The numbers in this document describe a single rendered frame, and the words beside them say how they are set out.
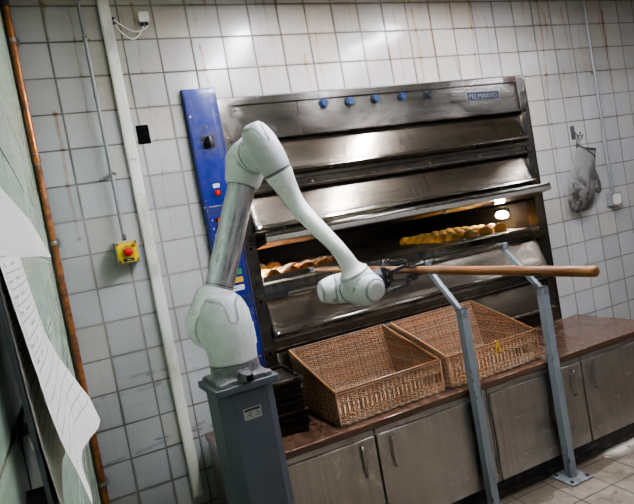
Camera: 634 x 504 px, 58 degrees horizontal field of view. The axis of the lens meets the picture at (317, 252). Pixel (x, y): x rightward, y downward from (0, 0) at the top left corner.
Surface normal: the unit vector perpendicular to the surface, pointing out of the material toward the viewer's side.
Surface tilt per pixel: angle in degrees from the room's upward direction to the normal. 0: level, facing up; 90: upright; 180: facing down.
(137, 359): 90
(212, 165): 90
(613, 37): 90
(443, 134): 69
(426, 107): 90
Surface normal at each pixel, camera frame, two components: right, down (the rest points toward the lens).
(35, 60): 0.40, -0.02
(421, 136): 0.32, -0.36
